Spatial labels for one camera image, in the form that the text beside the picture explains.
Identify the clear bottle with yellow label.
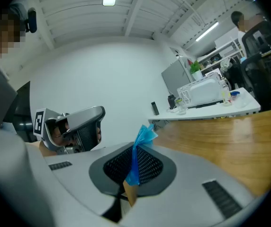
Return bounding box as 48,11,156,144
221,84,232,107

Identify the person's head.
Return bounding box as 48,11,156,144
0,3,28,59

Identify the black upright box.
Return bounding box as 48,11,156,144
151,101,160,116

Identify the person's left hand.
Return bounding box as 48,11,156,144
52,121,70,142

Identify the grey refrigerator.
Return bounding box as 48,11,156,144
161,59,194,99

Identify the dark head-worn camera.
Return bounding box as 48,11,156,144
25,7,38,34

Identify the green plant in white pot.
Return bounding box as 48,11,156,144
189,60,204,81

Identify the container with blue lid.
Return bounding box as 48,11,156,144
229,91,241,102

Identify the black jug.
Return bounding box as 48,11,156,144
167,94,177,110

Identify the white table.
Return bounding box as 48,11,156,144
147,87,262,125

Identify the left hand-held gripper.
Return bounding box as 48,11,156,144
33,105,106,155

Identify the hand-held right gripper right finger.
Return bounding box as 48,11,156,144
122,143,257,227

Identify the blue plastic bag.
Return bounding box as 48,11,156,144
123,123,159,187

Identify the white shelf rack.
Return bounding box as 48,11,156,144
196,36,246,71

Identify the black mesh office chair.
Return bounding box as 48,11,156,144
227,20,271,112

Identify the white microwave oven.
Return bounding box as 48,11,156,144
176,75,224,109

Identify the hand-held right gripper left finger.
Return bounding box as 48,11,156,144
0,128,136,227

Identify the person's left forearm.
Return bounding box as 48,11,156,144
39,140,59,157

